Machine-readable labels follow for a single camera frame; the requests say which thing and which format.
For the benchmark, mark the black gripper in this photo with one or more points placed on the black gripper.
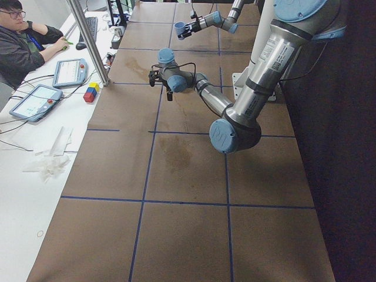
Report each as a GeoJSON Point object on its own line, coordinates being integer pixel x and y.
{"type": "Point", "coordinates": [169, 89]}
{"type": "Point", "coordinates": [194, 26]}

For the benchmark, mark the light blue cup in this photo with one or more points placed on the light blue cup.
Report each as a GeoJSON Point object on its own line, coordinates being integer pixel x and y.
{"type": "Point", "coordinates": [179, 28]}

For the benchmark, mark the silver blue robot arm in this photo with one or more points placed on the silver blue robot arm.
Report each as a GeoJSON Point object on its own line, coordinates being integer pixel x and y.
{"type": "Point", "coordinates": [285, 26]}
{"type": "Point", "coordinates": [228, 23]}

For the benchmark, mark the person's hand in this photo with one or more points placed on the person's hand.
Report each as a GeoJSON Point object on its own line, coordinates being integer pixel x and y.
{"type": "Point", "coordinates": [60, 45]}

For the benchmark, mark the yellow block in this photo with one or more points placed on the yellow block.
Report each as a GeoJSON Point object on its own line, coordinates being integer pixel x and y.
{"type": "Point", "coordinates": [93, 87]}

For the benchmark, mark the red blue block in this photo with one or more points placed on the red blue block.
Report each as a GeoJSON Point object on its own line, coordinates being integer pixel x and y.
{"type": "Point", "coordinates": [90, 95]}

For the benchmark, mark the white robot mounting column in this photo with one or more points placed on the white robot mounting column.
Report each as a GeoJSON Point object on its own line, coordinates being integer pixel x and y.
{"type": "Point", "coordinates": [262, 35]}

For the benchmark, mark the black keyboard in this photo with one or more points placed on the black keyboard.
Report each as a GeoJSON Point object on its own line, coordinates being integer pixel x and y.
{"type": "Point", "coordinates": [92, 23]}

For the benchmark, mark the black computer mouse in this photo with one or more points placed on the black computer mouse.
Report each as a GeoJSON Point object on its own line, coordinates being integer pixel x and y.
{"type": "Point", "coordinates": [80, 46]}

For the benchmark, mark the far teach pendant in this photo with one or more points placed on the far teach pendant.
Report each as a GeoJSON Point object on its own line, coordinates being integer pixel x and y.
{"type": "Point", "coordinates": [70, 73]}

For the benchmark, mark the teach pendant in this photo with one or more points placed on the teach pendant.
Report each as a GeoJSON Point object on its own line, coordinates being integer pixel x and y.
{"type": "Point", "coordinates": [37, 103]}
{"type": "Point", "coordinates": [70, 73]}

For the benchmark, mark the folded white paper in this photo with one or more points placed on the folded white paper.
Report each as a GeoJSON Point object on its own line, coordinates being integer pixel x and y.
{"type": "Point", "coordinates": [52, 142]}

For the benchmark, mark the near teach pendant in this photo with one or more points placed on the near teach pendant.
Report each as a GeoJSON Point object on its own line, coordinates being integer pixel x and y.
{"type": "Point", "coordinates": [37, 103]}

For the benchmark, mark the crumpled white tissue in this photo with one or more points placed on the crumpled white tissue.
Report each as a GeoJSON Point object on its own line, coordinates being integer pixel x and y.
{"type": "Point", "coordinates": [47, 167]}

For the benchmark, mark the seated person black jacket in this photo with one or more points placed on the seated person black jacket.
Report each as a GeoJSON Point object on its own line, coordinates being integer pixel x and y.
{"type": "Point", "coordinates": [25, 45]}

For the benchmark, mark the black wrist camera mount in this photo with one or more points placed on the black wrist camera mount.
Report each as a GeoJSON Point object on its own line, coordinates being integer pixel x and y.
{"type": "Point", "coordinates": [154, 75]}

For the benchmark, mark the aluminium frame post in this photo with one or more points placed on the aluminium frame post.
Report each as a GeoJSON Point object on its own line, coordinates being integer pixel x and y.
{"type": "Point", "coordinates": [79, 16]}

